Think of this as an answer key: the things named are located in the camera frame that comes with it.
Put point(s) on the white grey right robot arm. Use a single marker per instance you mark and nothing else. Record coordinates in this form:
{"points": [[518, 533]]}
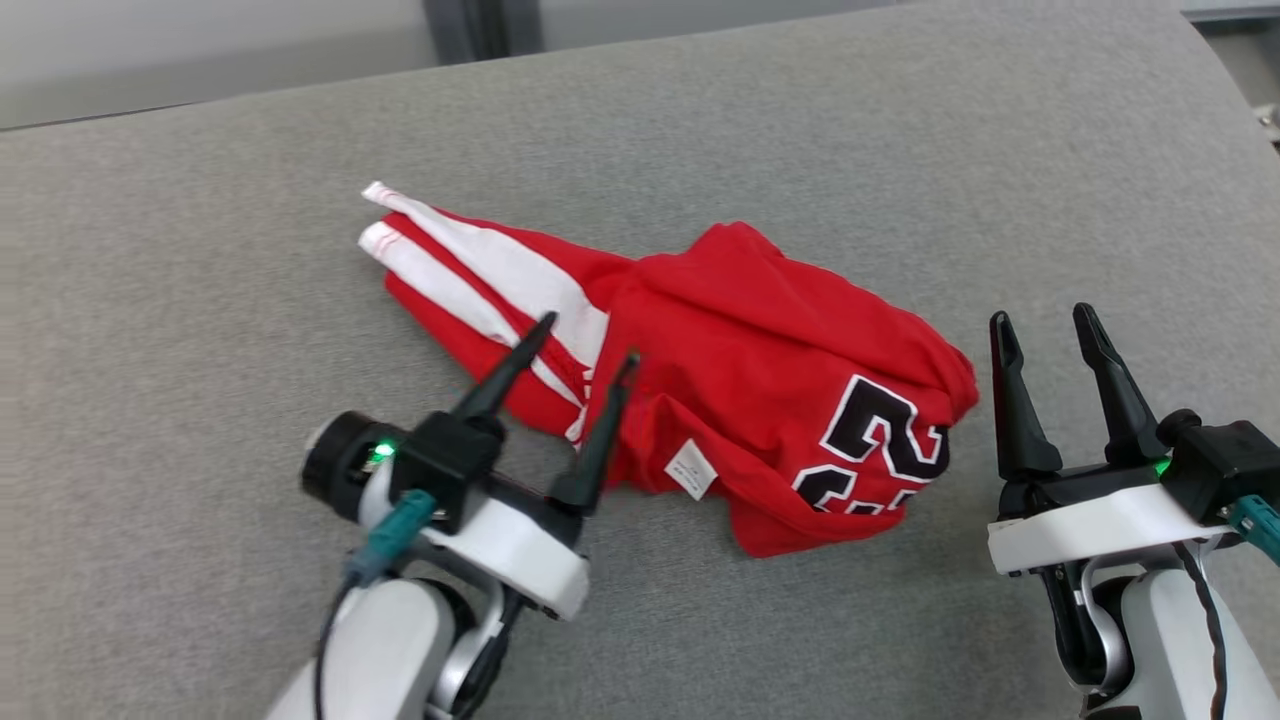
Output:
{"points": [[1155, 650]]}

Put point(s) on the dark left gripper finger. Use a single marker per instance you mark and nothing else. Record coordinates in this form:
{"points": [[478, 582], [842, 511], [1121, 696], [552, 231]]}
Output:
{"points": [[505, 380], [590, 470]]}

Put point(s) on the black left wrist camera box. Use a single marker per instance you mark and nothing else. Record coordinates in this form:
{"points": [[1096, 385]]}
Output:
{"points": [[445, 465]]}

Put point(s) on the red shorts with white stripes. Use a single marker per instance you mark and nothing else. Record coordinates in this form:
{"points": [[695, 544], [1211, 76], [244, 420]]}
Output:
{"points": [[450, 320]]}

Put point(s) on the red jersey with black number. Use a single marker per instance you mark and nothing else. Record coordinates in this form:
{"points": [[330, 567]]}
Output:
{"points": [[750, 330]]}

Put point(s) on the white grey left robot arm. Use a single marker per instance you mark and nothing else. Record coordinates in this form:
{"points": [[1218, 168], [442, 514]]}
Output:
{"points": [[380, 650]]}

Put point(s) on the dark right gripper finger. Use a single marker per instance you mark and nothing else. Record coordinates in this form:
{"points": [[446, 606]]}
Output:
{"points": [[1120, 410], [1020, 420]]}

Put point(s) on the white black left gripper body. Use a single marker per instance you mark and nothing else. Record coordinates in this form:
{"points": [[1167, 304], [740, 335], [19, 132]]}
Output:
{"points": [[520, 555]]}

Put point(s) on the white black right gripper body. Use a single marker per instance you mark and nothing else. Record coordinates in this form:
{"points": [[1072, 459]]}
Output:
{"points": [[1090, 525]]}

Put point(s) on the dark grey post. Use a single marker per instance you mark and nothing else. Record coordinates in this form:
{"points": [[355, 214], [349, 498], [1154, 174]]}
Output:
{"points": [[485, 30]]}

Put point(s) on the small grey metal fixture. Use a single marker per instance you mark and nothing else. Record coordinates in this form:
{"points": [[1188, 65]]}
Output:
{"points": [[1270, 122]]}

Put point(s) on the grey baseboard strip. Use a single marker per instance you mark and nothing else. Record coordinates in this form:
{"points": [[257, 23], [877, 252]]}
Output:
{"points": [[1240, 10]]}

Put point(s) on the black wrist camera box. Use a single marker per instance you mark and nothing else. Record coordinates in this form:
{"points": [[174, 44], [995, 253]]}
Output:
{"points": [[445, 465], [1230, 465]]}

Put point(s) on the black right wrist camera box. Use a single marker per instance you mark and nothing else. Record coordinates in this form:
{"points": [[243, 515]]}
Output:
{"points": [[1230, 465]]}

